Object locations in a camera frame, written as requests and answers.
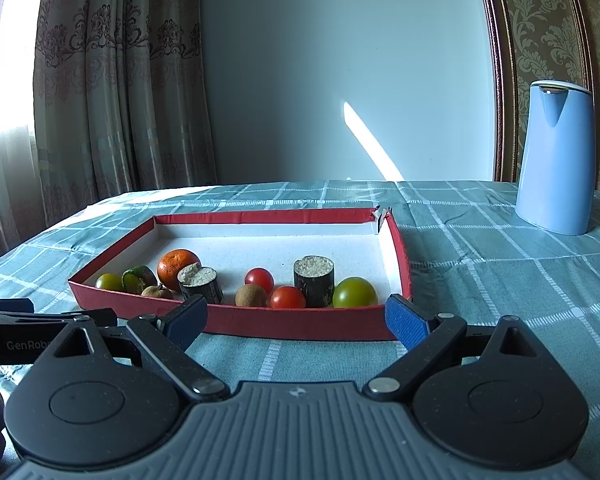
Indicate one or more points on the orange mandarin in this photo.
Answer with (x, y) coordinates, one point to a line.
(176, 266)

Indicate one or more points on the brown wooden wall trim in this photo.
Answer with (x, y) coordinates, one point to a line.
(500, 60)

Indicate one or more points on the large green tomato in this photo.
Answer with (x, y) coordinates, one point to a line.
(355, 293)

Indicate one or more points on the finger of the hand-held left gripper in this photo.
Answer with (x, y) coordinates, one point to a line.
(5, 305)
(105, 318)

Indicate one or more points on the upright sugarcane piece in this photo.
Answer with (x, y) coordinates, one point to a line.
(313, 282)

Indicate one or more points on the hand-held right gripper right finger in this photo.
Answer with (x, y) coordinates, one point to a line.
(405, 320)

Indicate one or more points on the green lime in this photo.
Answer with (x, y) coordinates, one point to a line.
(139, 278)

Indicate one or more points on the small green tomato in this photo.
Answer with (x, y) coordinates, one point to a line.
(108, 282)

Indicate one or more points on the light blue kettle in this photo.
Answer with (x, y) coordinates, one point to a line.
(555, 160)

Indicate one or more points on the red cardboard box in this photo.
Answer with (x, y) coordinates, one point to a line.
(280, 322)

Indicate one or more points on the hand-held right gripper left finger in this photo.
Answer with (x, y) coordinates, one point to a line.
(186, 320)

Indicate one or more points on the patterned beige curtain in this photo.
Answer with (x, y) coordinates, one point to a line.
(105, 85)

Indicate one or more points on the red cherry tomato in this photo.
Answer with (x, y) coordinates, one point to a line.
(259, 278)
(287, 298)

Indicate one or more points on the teal checked tablecloth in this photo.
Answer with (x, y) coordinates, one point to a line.
(480, 285)

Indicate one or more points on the brown longan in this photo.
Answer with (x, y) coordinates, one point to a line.
(156, 292)
(250, 296)

